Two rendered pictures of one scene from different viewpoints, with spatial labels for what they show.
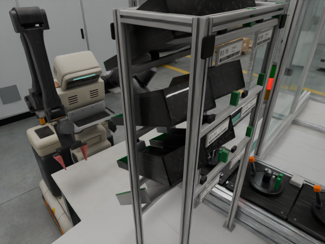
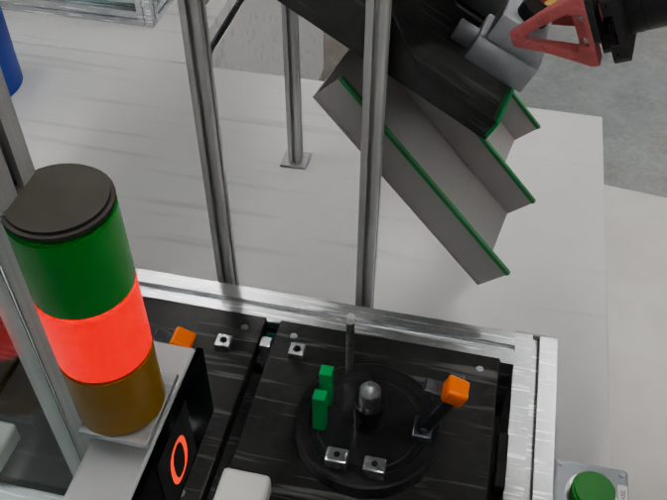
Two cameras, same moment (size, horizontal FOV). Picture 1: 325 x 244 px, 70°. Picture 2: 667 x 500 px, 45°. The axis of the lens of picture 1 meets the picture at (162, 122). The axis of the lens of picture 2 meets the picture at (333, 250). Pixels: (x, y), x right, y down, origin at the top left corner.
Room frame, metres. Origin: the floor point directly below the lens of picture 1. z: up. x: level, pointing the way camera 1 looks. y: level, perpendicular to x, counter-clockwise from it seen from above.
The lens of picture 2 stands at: (1.23, -0.47, 1.65)
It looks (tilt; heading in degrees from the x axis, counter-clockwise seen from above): 45 degrees down; 151
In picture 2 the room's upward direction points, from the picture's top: straight up
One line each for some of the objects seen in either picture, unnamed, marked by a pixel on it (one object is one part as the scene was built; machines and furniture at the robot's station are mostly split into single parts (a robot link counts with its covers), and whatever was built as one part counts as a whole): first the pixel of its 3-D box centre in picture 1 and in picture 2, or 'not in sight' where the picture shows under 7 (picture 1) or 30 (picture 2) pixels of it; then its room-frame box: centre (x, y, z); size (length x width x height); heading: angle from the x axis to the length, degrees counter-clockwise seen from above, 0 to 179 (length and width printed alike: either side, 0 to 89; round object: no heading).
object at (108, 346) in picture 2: (268, 82); (94, 315); (0.94, -0.45, 1.33); 0.05 x 0.05 x 0.05
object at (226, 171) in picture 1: (212, 160); (366, 437); (0.87, -0.24, 0.96); 0.24 x 0.24 x 0.02; 49
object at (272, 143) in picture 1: (241, 142); not in sight; (1.08, -0.45, 0.91); 0.84 x 0.28 x 0.10; 139
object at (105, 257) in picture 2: (271, 70); (72, 246); (0.94, -0.45, 1.38); 0.05 x 0.05 x 0.05
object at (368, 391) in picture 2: not in sight; (369, 392); (0.87, -0.24, 1.04); 0.02 x 0.02 x 0.03
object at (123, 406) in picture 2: (266, 92); (113, 374); (0.94, -0.45, 1.28); 0.05 x 0.05 x 0.05
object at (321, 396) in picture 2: not in sight; (320, 410); (0.85, -0.28, 1.01); 0.01 x 0.01 x 0.05; 49
